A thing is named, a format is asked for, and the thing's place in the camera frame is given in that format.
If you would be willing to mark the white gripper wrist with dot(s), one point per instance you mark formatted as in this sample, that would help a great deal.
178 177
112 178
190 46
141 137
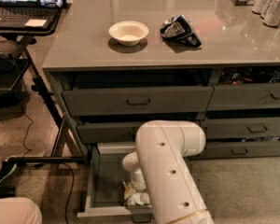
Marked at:
137 183

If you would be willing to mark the green jalapeno chip bag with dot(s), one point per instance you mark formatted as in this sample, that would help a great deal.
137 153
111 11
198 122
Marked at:
138 198

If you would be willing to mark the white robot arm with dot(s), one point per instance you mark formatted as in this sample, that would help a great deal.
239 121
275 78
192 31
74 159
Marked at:
159 160

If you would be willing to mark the open bottom left drawer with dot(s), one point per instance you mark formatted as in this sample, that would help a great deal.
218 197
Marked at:
104 201

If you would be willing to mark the middle left grey drawer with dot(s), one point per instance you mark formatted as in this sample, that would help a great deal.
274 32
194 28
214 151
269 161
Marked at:
111 132

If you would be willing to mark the grey drawer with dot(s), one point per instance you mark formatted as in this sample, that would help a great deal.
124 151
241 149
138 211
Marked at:
147 100
241 128
230 150
111 132
245 96

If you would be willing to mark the bottom right grey drawer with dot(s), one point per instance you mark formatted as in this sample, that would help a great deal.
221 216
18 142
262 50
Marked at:
230 150

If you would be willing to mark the top left grey drawer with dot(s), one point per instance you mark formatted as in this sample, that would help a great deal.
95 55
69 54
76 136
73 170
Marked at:
147 100

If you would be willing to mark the middle right grey drawer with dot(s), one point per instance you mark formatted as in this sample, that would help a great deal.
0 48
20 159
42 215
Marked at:
241 128

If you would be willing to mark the grey drawer cabinet counter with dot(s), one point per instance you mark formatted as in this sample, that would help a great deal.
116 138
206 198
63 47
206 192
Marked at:
237 48

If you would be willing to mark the top right grey drawer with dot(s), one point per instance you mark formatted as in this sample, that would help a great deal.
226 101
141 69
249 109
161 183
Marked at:
245 96

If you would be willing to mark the black crumpled chip bag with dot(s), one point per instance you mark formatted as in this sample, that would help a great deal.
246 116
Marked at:
179 29

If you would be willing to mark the person's knee beige trousers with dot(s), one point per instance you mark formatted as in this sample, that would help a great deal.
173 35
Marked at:
19 211

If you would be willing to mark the black white sneaker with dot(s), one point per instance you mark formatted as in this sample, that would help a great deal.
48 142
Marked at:
7 169

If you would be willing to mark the white paper bowl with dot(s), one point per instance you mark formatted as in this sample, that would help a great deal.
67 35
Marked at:
128 33

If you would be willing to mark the white sticky note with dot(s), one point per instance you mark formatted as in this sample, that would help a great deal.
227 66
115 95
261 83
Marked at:
35 23

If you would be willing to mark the black laptop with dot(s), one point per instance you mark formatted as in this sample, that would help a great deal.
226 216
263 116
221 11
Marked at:
15 13

